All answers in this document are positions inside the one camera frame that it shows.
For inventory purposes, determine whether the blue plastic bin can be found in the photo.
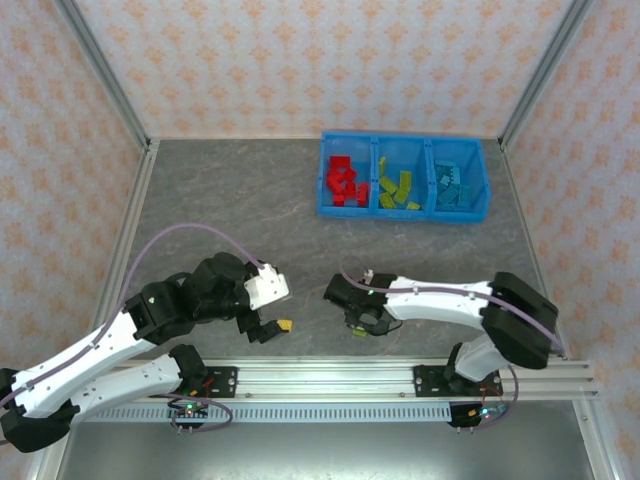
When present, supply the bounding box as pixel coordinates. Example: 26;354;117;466
427;137;490;224
316;130;377;220
372;133;432;221

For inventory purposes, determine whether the small circuit board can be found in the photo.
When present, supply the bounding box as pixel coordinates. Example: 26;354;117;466
172;399;209;422
469;402;511;422

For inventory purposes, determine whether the wide aluminium base rail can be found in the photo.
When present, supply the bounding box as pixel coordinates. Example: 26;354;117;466
112;355;600;401

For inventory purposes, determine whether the aluminium side rail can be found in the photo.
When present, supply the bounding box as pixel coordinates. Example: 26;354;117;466
499;139;574;361
92;139;161;351

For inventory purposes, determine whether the slotted grey cable duct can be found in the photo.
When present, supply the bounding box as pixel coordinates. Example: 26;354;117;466
82;403;454;425

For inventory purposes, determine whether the aluminium frame post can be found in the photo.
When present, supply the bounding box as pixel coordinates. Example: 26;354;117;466
498;0;597;151
53;0;154;151

